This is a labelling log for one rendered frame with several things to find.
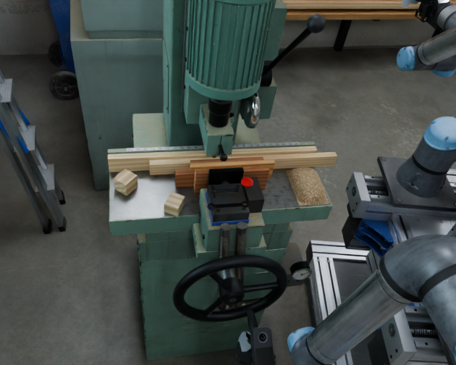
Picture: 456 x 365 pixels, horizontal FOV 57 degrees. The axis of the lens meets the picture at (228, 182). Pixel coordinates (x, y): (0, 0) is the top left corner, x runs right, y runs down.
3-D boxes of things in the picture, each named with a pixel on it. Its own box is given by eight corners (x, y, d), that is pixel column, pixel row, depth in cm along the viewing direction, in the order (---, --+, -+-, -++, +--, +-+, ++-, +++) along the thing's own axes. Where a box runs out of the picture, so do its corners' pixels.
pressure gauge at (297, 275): (288, 284, 131) (294, 270, 125) (285, 274, 134) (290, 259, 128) (307, 282, 132) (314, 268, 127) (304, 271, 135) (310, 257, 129)
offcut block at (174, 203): (184, 204, 111) (184, 195, 109) (177, 216, 108) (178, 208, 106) (171, 200, 112) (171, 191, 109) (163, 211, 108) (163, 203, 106)
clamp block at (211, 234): (203, 252, 105) (206, 230, 98) (196, 211, 114) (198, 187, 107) (260, 247, 108) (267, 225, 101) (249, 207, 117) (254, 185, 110)
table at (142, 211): (109, 268, 102) (106, 253, 98) (110, 178, 123) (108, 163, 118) (339, 246, 115) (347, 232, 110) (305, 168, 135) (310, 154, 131)
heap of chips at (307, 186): (299, 206, 115) (302, 196, 112) (285, 170, 125) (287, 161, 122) (329, 203, 117) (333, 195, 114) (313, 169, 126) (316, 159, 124)
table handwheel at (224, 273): (149, 300, 96) (265, 250, 90) (145, 229, 109) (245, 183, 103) (208, 337, 116) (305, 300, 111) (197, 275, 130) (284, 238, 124)
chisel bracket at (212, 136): (205, 160, 111) (208, 135, 105) (197, 127, 121) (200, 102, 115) (232, 159, 113) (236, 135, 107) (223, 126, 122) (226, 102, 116)
